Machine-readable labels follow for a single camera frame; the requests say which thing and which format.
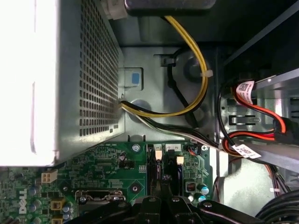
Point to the black RAM slot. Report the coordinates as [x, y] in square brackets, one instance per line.
[150, 168]
[169, 163]

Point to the green motherboard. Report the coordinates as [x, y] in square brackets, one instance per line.
[102, 163]

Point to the metal socket cover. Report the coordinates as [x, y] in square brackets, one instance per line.
[98, 192]

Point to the metal drive cage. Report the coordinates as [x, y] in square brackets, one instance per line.
[285, 84]

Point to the grey power supply unit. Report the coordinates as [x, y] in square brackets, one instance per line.
[93, 70]

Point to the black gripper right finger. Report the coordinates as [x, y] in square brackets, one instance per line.
[180, 210]

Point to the white four-pin power connector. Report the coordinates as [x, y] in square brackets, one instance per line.
[49, 177]

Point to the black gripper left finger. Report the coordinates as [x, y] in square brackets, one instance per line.
[147, 210]

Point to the black PC case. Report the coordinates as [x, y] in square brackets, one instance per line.
[149, 60]

